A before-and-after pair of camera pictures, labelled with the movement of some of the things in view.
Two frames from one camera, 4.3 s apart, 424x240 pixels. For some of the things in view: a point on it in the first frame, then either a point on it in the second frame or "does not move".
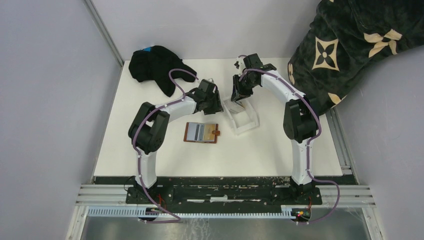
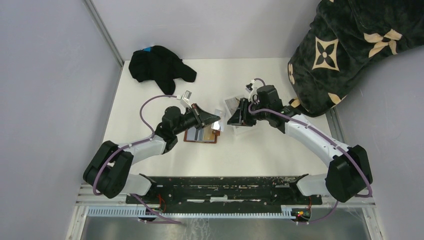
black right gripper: (237, 92) -> (241, 117)
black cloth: (154, 63) does not move
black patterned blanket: (347, 41) does not move
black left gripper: (217, 107) -> (204, 117)
